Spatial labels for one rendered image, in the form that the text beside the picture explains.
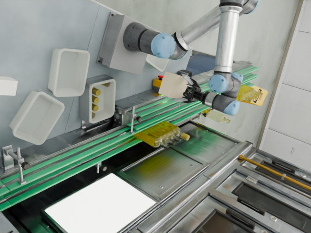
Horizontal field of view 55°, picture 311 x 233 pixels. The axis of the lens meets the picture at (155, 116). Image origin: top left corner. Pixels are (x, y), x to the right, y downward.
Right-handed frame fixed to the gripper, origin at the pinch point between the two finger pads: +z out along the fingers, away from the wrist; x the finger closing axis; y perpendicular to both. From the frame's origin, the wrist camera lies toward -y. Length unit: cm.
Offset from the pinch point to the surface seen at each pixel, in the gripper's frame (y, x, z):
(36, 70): 60, 11, 35
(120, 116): 10.6, 26.2, 23.0
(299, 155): -647, 96, 12
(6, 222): 93, 43, -20
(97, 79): 27.9, 8.9, 30.8
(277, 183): -49, 36, -56
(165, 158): -13.8, 43.3, 0.2
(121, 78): 5.2, 6.6, 35.2
